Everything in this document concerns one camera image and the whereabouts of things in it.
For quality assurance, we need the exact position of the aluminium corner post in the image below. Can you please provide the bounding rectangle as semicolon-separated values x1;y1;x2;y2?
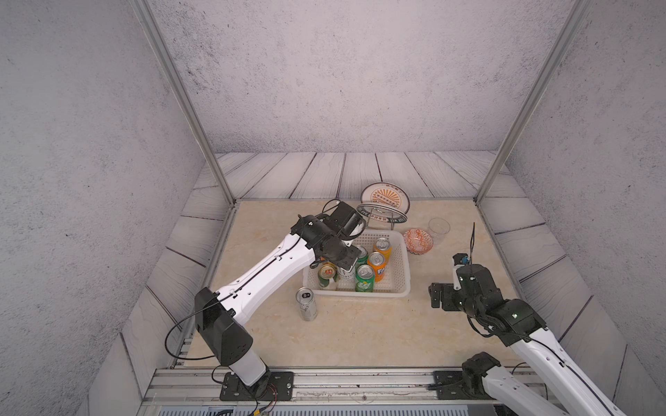
473;0;592;207
129;0;236;206

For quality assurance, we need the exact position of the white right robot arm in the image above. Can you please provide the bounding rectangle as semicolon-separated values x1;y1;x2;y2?
428;253;622;415

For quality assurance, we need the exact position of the white plastic basket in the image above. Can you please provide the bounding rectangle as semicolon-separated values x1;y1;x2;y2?
302;230;411;298

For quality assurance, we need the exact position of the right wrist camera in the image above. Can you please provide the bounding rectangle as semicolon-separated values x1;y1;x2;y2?
452;253;470;276

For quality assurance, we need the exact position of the dark rimmed plate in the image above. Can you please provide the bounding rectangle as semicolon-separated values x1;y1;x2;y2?
357;202;408;225

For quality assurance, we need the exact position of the green can middle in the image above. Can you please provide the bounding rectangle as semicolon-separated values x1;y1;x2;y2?
357;246;369;266

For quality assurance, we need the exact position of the decorated plate upright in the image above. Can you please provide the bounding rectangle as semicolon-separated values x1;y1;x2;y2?
361;182;410;214

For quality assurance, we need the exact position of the orange can right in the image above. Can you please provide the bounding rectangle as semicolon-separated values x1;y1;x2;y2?
373;237;392;263

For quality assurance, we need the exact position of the white Monster can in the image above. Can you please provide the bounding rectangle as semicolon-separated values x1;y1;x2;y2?
338;267;357;291
296;287;317;322

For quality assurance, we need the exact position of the green Sprite can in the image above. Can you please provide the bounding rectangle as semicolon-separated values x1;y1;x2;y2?
355;265;375;293

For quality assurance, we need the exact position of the red patterned bowl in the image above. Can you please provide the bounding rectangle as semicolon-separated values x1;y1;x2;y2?
403;228;435;255

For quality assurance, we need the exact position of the orange Fanta can front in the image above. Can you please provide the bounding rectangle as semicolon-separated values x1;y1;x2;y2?
367;251;387;283

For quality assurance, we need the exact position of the green gold-top can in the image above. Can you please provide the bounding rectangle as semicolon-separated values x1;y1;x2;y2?
317;262;339;291

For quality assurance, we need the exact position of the aluminium rail frame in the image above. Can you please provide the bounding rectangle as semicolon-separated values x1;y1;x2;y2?
138;367;510;415

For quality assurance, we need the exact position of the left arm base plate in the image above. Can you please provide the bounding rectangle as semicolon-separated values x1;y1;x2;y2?
220;370;295;402

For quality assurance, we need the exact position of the left aluminium corner post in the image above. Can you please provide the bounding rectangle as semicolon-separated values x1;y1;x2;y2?
129;0;236;206

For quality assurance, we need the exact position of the metal wire plate stand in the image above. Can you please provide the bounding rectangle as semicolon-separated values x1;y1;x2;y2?
368;211;408;231

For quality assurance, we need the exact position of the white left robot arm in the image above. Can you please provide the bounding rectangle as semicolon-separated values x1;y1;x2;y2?
194;200;367;388

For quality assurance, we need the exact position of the clear plastic cup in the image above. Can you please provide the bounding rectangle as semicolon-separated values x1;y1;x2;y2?
428;218;451;245

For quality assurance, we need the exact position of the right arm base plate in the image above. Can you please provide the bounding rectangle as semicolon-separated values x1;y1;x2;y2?
427;370;492;400

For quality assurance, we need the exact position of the right aluminium corner post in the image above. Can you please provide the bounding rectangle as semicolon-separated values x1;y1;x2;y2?
473;0;592;207

